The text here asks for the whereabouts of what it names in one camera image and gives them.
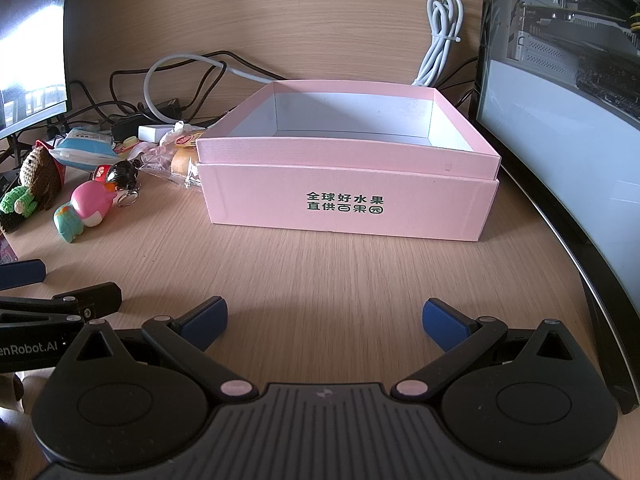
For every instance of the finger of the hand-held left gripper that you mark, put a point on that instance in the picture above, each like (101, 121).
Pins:
(92, 296)
(21, 273)

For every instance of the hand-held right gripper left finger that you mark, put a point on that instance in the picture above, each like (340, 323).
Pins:
(206, 321)

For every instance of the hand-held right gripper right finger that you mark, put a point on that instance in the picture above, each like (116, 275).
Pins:
(442, 323)

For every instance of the brown and green crochet doll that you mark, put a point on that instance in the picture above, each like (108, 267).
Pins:
(40, 175)

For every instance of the blue tissue packet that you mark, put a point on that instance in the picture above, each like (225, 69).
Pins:
(82, 147)

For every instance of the pink cardboard box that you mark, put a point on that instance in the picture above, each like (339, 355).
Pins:
(350, 195)

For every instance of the yellow snack packet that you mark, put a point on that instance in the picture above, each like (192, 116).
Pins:
(181, 162)

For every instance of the pink printed packet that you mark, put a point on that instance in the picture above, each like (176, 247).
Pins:
(6, 250)

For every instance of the teal figure toy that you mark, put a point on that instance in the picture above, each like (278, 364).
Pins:
(67, 222)

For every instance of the pink penguin toy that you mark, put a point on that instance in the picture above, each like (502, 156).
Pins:
(90, 205)

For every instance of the small black box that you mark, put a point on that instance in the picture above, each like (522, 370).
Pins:
(126, 127)

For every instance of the white plug adapter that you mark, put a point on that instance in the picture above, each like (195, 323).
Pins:
(152, 132)

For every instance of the clear snack packet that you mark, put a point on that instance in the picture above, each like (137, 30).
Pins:
(184, 139)

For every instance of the black power adapter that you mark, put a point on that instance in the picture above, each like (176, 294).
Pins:
(166, 108)

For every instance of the glass-sided computer case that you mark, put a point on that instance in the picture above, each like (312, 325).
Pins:
(560, 135)

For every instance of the computer monitor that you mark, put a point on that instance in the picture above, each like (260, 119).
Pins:
(30, 35)

